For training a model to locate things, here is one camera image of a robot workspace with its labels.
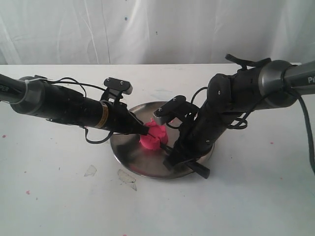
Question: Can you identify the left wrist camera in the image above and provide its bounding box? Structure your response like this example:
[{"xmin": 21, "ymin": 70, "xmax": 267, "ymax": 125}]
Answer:
[{"xmin": 104, "ymin": 77, "xmax": 133, "ymax": 95}]

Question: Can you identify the black knife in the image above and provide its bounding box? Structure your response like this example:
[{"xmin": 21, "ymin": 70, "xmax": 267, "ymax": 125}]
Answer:
[{"xmin": 147, "ymin": 133, "xmax": 215, "ymax": 179}]

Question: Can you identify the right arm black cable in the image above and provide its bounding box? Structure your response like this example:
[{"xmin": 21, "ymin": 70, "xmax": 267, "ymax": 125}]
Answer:
[{"xmin": 167, "ymin": 53, "xmax": 315, "ymax": 173}]

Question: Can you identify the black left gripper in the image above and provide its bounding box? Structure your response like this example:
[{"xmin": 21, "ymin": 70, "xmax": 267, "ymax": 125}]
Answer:
[{"xmin": 101, "ymin": 101, "xmax": 150, "ymax": 136}]

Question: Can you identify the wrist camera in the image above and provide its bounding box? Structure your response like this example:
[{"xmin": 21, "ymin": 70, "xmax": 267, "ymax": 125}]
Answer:
[
  {"xmin": 153, "ymin": 95, "xmax": 186, "ymax": 125},
  {"xmin": 104, "ymin": 77, "xmax": 133, "ymax": 95}
]

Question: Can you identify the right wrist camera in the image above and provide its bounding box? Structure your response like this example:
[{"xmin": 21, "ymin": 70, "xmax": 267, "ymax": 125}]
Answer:
[{"xmin": 153, "ymin": 95, "xmax": 186, "ymax": 125}]

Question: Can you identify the pink clay piece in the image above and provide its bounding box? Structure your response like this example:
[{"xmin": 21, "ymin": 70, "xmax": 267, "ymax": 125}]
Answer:
[{"xmin": 140, "ymin": 118, "xmax": 168, "ymax": 150}]

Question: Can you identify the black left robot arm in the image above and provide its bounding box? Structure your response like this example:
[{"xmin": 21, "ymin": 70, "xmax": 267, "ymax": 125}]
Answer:
[{"xmin": 0, "ymin": 75, "xmax": 149, "ymax": 135}]

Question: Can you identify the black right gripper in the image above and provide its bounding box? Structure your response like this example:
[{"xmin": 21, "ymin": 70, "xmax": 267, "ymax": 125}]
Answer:
[{"xmin": 163, "ymin": 103, "xmax": 226, "ymax": 170}]

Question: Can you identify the white backdrop curtain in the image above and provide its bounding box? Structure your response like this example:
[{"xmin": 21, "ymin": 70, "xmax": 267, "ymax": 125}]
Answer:
[{"xmin": 0, "ymin": 0, "xmax": 315, "ymax": 64}]

